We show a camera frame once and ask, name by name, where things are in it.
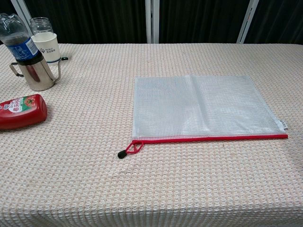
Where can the clear zipper pouch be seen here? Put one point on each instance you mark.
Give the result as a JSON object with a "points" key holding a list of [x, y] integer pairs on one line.
{"points": [[201, 106]]}

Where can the beige waffle tablecloth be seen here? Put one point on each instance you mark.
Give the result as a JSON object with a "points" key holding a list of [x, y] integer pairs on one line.
{"points": [[94, 177]]}

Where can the black curtain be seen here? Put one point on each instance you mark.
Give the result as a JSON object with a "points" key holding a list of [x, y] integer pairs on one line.
{"points": [[99, 21]]}

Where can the steel spouted pot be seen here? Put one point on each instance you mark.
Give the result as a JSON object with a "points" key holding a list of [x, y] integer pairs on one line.
{"points": [[35, 75]]}

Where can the white paper cup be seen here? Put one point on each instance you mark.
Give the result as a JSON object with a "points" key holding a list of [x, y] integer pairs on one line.
{"points": [[47, 47]]}

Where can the red ketchup bottle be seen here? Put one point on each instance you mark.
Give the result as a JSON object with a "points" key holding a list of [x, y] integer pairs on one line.
{"points": [[21, 113]]}

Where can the clear glass jar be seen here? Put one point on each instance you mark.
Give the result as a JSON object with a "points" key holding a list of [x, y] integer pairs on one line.
{"points": [[40, 24]]}

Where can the clear bottle blue label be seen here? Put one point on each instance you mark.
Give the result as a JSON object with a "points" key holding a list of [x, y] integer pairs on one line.
{"points": [[19, 45]]}

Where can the white frame post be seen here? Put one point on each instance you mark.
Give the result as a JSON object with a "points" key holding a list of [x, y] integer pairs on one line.
{"points": [[247, 21], [151, 21], [23, 7]]}

